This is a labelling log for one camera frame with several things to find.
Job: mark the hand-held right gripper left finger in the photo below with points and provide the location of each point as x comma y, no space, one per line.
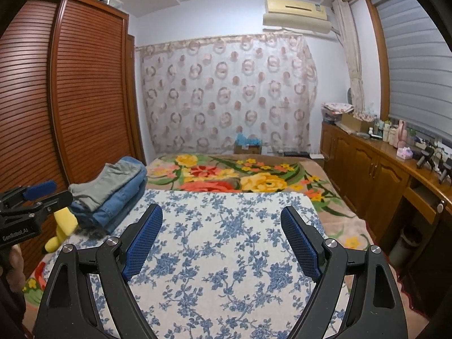
143,240

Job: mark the stack of papers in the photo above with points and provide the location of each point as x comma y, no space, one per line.
335,107

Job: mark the wall air conditioner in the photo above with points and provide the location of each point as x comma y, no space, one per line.
296,14

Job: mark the grey window blind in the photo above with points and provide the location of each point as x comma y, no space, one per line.
416,70

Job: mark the colourful flower blanket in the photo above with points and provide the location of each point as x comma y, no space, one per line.
219,176

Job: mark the white trash bin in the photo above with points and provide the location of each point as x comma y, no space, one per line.
406,247

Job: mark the small grey fan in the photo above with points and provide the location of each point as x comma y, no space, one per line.
349,96

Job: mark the group of toiletry bottles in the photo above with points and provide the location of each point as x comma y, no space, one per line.
386,130

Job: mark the pink tissue box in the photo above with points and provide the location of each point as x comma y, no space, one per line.
405,153

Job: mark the white storage box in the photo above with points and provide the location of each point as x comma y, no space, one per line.
113,1

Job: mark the small black tripod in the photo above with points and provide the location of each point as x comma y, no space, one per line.
445,173
423,155

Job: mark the wooden louvered wardrobe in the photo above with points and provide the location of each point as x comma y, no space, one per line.
88,95

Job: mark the wooden side cabinet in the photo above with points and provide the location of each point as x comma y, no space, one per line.
353,169

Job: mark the blue cloth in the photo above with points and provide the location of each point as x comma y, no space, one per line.
247,139

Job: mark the yellow plush toy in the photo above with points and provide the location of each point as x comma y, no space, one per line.
65,220

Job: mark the white power strip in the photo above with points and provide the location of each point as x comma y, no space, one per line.
317,155

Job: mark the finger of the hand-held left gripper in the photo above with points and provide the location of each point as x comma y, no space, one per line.
39,190
53,201

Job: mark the grey-green pants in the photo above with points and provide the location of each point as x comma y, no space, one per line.
102,183

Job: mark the blue floral bed sheet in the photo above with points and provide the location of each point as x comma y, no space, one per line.
226,236

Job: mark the beige window curtain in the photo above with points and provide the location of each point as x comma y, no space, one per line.
353,60

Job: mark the wooden window frame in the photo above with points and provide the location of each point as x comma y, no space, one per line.
378,60

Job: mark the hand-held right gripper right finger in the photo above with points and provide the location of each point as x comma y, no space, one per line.
300,243

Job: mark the folded blue jeans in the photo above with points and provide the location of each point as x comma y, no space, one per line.
113,208

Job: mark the person's left hand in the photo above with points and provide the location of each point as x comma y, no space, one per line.
17,265

